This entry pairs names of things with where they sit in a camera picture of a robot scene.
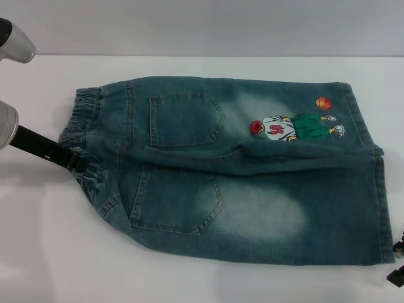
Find blue denim shorts with cartoon print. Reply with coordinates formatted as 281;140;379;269
56;74;397;263

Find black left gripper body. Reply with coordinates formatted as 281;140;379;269
8;124;73;169

